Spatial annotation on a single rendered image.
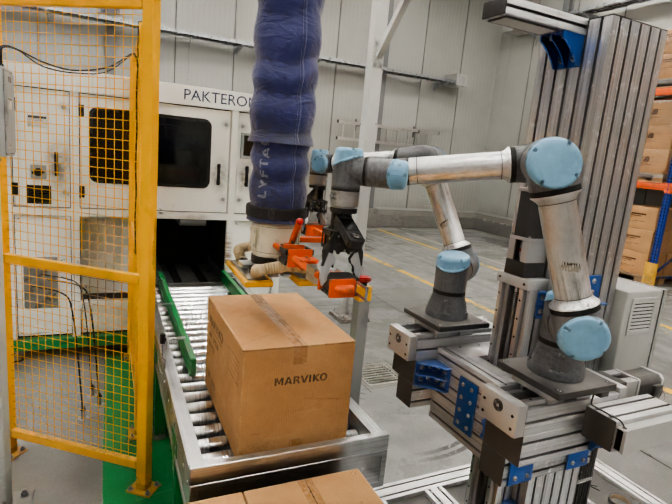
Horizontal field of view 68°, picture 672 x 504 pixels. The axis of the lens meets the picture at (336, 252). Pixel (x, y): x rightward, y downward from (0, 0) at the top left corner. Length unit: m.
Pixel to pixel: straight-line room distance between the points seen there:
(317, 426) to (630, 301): 1.12
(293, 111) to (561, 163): 0.89
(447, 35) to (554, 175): 11.81
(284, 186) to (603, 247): 1.05
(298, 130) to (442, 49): 11.19
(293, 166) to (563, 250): 0.92
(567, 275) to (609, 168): 0.52
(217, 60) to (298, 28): 8.80
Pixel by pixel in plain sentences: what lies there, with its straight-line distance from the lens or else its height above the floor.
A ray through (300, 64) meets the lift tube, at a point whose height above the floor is 1.86.
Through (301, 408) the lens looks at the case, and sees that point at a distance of 1.79.
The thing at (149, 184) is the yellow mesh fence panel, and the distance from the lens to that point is 2.15.
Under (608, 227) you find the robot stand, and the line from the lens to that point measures 1.77.
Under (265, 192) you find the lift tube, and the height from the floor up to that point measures 1.43.
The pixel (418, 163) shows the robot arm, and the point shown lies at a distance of 1.38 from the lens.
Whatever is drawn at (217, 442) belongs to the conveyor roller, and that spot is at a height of 0.54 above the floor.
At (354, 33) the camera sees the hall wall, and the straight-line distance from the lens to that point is 11.67.
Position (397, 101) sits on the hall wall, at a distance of 12.06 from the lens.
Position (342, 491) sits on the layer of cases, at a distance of 1.74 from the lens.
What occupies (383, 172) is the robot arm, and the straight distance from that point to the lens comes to 1.25.
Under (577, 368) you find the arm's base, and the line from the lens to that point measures 1.51.
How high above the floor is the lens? 1.58
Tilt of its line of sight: 11 degrees down
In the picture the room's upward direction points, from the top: 5 degrees clockwise
